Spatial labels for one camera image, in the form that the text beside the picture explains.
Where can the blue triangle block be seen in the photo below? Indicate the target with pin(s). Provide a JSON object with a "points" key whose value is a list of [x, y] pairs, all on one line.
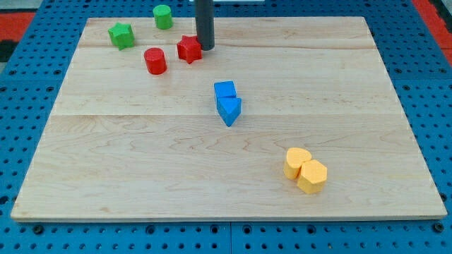
{"points": [[229, 108]]}

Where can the blue cube block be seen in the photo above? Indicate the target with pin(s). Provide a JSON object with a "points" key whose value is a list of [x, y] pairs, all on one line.
{"points": [[224, 89]]}

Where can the red star block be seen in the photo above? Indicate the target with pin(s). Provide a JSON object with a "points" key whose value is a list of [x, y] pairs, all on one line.
{"points": [[189, 49]]}

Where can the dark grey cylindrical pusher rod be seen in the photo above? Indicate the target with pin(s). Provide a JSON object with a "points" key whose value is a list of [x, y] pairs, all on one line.
{"points": [[204, 17]]}

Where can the green cylinder block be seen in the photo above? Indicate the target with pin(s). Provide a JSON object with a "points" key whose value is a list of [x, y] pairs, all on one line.
{"points": [[163, 17]]}

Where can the red cylinder block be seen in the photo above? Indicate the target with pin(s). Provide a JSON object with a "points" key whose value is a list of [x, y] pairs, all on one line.
{"points": [[155, 60]]}

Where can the green star block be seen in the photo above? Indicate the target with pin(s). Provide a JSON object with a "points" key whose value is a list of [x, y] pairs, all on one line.
{"points": [[121, 35]]}

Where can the yellow hexagon block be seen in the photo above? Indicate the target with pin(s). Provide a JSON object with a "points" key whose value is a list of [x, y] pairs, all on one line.
{"points": [[312, 177]]}

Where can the yellow heart block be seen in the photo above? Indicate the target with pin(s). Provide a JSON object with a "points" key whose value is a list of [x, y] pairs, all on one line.
{"points": [[295, 157]]}

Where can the light wooden board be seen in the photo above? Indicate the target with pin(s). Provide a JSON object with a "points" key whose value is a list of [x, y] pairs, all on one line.
{"points": [[124, 145]]}

